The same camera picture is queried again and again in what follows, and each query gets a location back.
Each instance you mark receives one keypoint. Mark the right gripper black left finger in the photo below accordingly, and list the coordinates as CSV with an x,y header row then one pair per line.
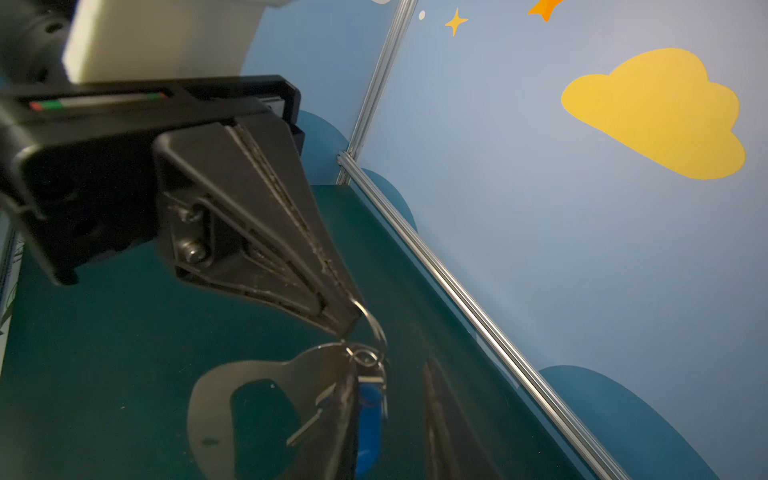
x,y
339,431

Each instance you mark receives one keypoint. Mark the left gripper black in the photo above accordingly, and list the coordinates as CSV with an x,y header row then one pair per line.
x,y
78,181

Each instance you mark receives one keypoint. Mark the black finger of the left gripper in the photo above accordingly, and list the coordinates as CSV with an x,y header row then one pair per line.
x,y
303,236

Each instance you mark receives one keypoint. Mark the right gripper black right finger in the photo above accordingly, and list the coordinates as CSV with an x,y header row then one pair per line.
x,y
453,450

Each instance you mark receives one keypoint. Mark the blue tag key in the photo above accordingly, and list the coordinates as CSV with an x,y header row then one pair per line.
x,y
370,426

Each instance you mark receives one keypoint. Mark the silver perforated metal key plate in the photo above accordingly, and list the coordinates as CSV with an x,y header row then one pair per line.
x,y
252,419

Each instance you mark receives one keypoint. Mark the back horizontal aluminium frame bar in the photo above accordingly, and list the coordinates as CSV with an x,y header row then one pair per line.
x,y
563,418

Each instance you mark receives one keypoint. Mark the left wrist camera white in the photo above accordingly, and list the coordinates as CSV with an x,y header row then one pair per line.
x,y
135,40

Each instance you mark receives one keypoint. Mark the left diagonal aluminium frame post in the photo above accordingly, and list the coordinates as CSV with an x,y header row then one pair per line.
x,y
385,63

